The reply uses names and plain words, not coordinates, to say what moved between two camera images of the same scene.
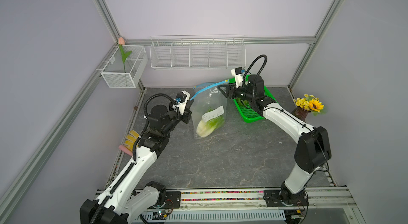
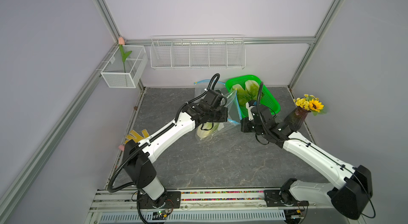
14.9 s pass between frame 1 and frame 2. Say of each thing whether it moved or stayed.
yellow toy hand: stayed
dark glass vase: stayed
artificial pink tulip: stayed
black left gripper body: moved
